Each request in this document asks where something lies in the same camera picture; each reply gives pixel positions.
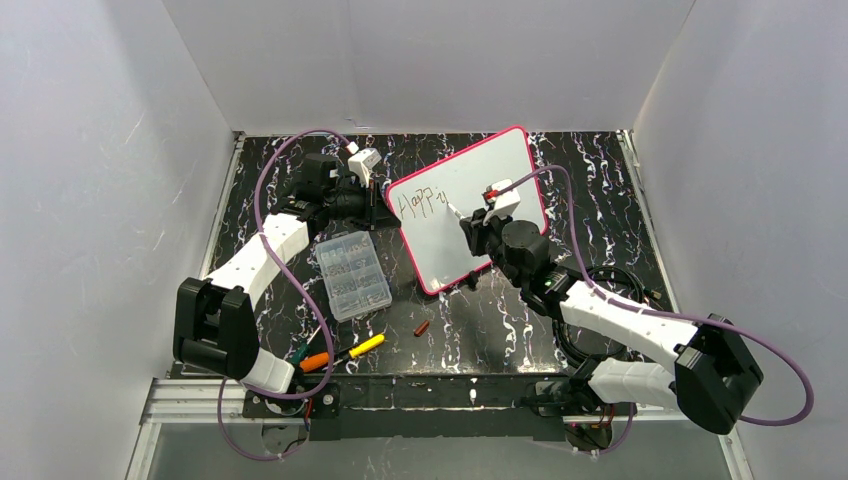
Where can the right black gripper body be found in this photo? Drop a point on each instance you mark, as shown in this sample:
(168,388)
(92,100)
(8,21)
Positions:
(477,227)

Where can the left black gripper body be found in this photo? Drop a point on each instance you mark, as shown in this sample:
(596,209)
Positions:
(370,206)

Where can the white marker pen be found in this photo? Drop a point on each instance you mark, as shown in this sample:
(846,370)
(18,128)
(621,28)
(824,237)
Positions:
(455,212)

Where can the pink framed whiteboard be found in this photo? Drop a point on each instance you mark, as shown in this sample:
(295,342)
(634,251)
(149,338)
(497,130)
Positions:
(430,231)

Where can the brown marker cap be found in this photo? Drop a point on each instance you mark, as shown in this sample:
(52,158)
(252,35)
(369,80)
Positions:
(421,329)

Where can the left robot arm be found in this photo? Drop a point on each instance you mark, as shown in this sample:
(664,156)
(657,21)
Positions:
(215,323)

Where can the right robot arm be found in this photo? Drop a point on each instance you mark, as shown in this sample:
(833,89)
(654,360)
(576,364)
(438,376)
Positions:
(702,369)

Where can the clear plastic screw box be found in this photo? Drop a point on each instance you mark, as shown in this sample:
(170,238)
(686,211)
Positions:
(354,280)

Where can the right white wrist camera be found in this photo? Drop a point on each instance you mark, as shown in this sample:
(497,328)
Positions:
(501,201)

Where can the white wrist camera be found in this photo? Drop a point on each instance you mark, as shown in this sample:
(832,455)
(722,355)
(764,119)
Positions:
(362,163)
(501,201)

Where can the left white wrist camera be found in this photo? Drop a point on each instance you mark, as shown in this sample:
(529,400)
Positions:
(362,163)

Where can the wire whiteboard stand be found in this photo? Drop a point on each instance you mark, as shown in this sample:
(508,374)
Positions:
(472,280)

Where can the yellow handled screwdriver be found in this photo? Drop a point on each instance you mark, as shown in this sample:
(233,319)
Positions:
(357,350)

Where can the green handled screwdriver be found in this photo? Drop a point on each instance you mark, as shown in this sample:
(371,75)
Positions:
(302,352)

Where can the orange handled screwdriver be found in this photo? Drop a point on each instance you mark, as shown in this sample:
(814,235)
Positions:
(322,360)

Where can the aluminium frame rail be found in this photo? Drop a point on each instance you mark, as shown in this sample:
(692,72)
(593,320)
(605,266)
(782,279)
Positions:
(409,427)

